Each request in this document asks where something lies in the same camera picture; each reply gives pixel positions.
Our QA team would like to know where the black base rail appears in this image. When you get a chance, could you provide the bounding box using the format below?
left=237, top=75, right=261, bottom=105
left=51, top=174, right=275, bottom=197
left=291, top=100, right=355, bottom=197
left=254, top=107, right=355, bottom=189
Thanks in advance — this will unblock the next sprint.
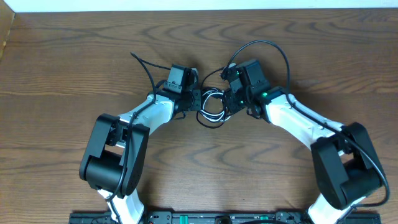
left=68, top=210, right=382, bottom=224

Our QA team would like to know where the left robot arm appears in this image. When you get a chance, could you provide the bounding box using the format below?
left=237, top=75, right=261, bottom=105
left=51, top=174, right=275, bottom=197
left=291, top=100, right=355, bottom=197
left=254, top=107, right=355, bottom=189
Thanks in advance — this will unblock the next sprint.
left=79, top=65, right=199, bottom=223

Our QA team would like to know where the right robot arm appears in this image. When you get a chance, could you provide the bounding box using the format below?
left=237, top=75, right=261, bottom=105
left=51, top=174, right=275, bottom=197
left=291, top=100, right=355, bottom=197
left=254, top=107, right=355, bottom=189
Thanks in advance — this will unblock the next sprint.
left=221, top=60, right=386, bottom=223

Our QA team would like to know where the white usb cable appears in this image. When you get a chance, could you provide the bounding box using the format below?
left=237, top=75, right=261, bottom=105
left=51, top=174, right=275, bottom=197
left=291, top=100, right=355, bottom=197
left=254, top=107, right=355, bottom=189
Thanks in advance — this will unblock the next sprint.
left=200, top=88, right=231, bottom=123

